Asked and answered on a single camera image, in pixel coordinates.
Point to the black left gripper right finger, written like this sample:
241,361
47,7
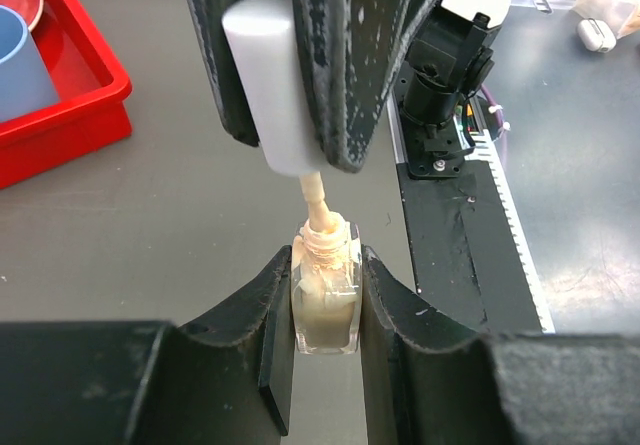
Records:
430,380

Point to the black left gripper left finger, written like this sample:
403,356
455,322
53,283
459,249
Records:
224,377

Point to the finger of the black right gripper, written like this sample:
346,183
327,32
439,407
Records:
221,70
350,54

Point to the white nail polish cap brush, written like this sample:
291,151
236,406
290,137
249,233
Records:
261,37

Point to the beige nail polish bottle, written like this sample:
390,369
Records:
326,288

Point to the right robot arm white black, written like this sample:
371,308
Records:
450,56

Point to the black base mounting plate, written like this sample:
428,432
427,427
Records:
450,245

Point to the red plastic tray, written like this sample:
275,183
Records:
92,85

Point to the small blue round lid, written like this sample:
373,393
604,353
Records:
26,85

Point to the white earbuds case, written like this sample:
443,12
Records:
596,35

